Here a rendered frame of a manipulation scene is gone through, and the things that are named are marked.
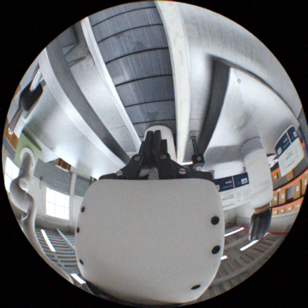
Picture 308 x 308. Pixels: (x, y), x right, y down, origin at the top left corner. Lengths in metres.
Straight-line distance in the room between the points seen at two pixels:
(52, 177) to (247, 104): 5.82
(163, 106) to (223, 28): 0.21
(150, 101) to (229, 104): 0.12
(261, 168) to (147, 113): 0.29
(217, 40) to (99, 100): 0.25
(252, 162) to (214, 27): 0.31
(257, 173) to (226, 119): 0.17
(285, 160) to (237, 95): 0.38
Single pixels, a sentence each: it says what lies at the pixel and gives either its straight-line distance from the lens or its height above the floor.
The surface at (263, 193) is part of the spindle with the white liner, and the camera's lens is 0.30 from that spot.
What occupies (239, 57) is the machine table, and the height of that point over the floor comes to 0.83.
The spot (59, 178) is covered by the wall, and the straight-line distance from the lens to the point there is 5.86.
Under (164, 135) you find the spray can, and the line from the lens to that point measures 0.16.
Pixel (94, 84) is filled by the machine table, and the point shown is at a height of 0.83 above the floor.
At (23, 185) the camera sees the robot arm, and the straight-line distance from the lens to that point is 0.72.
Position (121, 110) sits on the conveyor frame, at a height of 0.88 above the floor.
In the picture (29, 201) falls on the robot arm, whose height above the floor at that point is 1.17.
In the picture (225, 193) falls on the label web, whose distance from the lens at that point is 0.46.
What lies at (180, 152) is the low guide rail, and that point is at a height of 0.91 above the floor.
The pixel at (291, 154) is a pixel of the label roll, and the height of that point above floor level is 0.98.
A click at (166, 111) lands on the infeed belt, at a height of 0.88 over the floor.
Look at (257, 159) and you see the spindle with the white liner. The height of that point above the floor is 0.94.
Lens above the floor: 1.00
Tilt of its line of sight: 28 degrees down
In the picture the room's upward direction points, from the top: 179 degrees counter-clockwise
